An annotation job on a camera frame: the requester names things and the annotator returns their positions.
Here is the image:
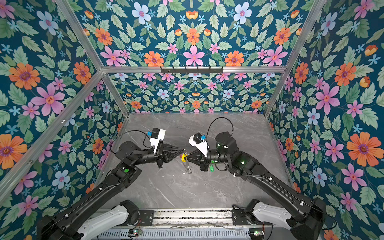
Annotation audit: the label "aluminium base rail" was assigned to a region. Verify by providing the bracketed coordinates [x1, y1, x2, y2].
[67, 207, 316, 229]

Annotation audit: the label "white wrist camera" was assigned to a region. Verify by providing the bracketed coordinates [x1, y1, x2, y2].
[189, 133, 209, 157]
[147, 128, 166, 153]

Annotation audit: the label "white vented cable duct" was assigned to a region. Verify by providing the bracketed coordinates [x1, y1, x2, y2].
[91, 228, 251, 240]

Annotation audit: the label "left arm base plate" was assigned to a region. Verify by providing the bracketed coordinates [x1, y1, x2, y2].
[113, 210, 155, 227]

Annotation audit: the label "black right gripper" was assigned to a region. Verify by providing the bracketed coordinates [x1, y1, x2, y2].
[184, 149, 231, 173]

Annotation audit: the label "silver keyring with red grip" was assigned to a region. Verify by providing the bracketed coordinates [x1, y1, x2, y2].
[183, 160, 192, 174]

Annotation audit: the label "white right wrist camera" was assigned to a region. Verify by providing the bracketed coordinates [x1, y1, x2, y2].
[189, 133, 209, 157]

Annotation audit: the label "yellow key tag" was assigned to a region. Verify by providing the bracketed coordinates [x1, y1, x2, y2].
[181, 154, 188, 163]

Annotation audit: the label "aluminium frame bars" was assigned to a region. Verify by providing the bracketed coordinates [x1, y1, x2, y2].
[0, 0, 328, 205]

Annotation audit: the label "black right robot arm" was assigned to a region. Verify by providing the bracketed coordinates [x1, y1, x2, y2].
[187, 132, 326, 240]

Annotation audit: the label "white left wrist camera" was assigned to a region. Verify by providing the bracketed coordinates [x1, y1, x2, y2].
[147, 128, 166, 153]

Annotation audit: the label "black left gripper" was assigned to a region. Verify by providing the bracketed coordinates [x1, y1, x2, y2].
[131, 140, 184, 169]

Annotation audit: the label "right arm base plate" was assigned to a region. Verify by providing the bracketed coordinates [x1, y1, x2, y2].
[232, 209, 272, 227]

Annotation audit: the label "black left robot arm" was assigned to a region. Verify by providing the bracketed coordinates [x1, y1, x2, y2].
[37, 141, 185, 240]

